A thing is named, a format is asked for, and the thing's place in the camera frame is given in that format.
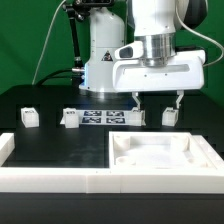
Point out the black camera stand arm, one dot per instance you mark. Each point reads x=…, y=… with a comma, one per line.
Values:
x=77, y=11

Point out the marker tag sheet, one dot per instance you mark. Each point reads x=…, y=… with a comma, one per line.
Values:
x=103, y=117

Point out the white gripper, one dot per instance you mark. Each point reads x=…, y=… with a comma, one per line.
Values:
x=183, y=71

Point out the white U-shaped fence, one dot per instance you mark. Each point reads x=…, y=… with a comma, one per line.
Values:
x=111, y=180

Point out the white square tabletop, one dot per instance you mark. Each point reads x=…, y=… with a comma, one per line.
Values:
x=156, y=150

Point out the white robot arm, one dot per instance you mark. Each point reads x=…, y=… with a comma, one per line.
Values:
x=153, y=22

